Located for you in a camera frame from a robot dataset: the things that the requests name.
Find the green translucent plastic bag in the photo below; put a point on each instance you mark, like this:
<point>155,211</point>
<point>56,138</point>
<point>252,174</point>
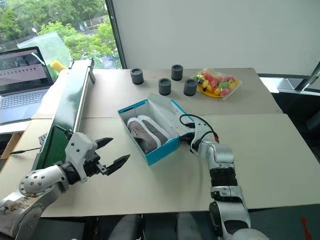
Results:
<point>50,47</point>

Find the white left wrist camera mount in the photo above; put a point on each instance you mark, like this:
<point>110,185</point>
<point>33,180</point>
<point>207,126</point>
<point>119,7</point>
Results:
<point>77,147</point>

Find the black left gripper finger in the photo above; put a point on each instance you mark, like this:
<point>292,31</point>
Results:
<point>103,143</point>
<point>119,163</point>

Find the thin black rod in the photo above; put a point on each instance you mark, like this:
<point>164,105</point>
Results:
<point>25,151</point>

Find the yellow sponge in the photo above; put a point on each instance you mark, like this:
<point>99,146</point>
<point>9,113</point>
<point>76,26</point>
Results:
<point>58,66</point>

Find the green conveyor belt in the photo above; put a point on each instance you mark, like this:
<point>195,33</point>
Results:
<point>70,100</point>

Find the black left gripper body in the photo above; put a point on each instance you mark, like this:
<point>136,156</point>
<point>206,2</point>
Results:
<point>93,167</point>

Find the blue shoe box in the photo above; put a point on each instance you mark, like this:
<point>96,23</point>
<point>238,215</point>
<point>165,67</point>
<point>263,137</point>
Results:
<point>162,152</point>

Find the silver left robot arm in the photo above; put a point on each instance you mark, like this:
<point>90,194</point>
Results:
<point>37,180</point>

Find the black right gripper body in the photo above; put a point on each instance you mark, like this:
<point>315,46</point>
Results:
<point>187,137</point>

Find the clear bag of toy fruit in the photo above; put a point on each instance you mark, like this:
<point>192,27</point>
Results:
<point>220,83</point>

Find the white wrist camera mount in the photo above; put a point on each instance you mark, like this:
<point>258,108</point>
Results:
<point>77,147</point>
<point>199,131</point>

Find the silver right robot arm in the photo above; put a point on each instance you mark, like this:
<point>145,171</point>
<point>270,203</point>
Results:
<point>222,175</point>

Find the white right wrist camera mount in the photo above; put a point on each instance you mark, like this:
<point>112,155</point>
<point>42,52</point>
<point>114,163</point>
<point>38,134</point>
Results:
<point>199,131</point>

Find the dark grey cylinder block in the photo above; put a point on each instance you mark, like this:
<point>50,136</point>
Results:
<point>190,88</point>
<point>137,77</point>
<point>164,87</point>
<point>177,73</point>

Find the red object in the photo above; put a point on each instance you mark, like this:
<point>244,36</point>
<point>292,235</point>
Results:
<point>305,228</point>

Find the grey shoe with white sole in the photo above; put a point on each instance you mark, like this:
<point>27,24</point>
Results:
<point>157,131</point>
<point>136,128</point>

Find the yellow plastic plate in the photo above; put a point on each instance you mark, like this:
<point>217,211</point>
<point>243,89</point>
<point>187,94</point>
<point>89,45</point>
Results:
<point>208,93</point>

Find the silver laptop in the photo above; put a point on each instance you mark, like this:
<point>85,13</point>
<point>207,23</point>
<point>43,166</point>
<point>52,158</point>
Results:
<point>20,97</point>

